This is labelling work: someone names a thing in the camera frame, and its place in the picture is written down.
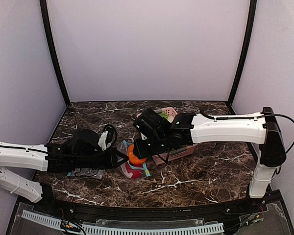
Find orange persimmon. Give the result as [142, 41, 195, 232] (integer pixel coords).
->
[127, 144, 147, 165]

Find clear zip bag blue zipper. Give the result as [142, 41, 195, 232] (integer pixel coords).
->
[120, 141, 151, 179]

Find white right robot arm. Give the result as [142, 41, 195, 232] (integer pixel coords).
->
[133, 107, 288, 199]

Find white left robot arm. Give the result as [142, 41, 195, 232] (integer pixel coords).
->
[0, 129, 128, 203]

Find flat clear zip bag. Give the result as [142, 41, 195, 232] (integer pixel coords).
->
[67, 168, 105, 180]

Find pink perforated plastic basket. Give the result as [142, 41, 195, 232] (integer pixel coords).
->
[136, 107, 198, 165]

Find green lettuce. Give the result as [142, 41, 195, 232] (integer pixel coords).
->
[160, 111, 169, 119]

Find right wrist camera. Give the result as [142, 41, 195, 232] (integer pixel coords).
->
[140, 132, 147, 140]

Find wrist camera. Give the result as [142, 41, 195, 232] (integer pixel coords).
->
[140, 132, 147, 140]
[98, 130, 114, 151]

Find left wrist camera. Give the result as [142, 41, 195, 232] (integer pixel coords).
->
[98, 130, 114, 151]

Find black front rail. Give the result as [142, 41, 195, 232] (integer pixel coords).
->
[34, 198, 267, 222]

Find white slotted cable duct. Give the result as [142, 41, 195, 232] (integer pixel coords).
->
[21, 210, 224, 235]

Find black left frame post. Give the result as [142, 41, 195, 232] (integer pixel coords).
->
[39, 0, 71, 107]

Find black frame post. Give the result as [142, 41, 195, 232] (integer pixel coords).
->
[39, 0, 71, 107]
[227, 0, 257, 107]

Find black right frame post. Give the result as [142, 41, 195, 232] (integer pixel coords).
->
[227, 0, 257, 107]

